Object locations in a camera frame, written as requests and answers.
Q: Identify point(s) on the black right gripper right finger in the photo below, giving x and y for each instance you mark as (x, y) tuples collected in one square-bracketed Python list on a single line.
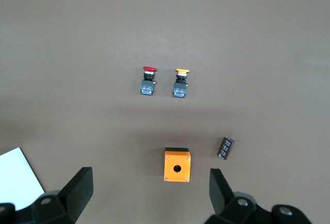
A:
[(221, 190)]

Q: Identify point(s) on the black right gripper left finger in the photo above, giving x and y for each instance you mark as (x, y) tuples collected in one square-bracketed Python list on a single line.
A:
[(74, 190)]

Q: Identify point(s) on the red mushroom push button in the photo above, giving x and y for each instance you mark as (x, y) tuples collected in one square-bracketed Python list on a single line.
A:
[(148, 83)]

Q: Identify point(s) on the white drawer cabinet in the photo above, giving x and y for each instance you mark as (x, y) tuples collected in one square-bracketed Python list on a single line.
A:
[(18, 180)]

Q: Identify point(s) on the yellow mushroom push button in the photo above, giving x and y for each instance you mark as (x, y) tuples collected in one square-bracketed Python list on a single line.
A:
[(181, 84)]

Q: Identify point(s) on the orange button enclosure box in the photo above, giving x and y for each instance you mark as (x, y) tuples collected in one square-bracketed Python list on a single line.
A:
[(178, 164)]

